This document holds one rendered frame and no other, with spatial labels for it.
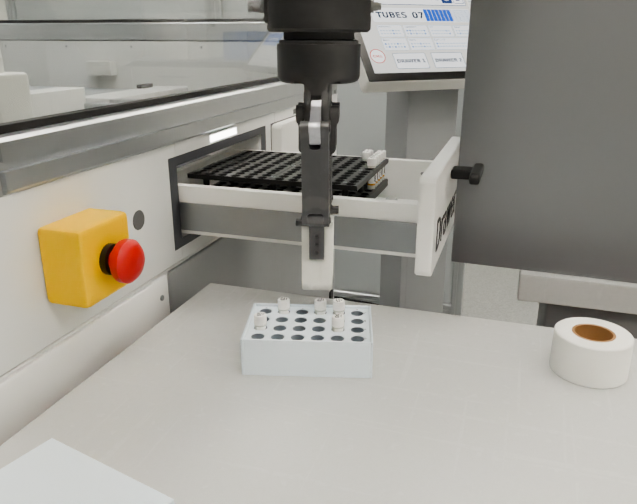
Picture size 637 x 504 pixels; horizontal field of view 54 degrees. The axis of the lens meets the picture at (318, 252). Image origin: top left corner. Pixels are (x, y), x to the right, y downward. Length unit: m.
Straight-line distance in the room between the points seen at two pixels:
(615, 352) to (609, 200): 0.30
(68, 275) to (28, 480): 0.18
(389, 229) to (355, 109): 1.77
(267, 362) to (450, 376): 0.17
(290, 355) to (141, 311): 0.21
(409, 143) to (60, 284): 1.27
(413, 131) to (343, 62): 1.18
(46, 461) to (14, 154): 0.24
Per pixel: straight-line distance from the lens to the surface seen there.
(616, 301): 0.90
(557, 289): 0.89
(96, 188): 0.65
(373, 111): 2.42
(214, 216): 0.76
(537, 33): 0.85
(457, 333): 0.70
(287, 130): 1.05
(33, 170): 0.58
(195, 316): 0.73
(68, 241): 0.56
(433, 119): 1.75
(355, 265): 2.59
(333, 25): 0.54
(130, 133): 0.69
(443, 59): 1.66
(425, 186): 0.65
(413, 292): 1.86
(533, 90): 0.85
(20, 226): 0.57
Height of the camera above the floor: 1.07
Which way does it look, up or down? 19 degrees down
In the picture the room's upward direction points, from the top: straight up
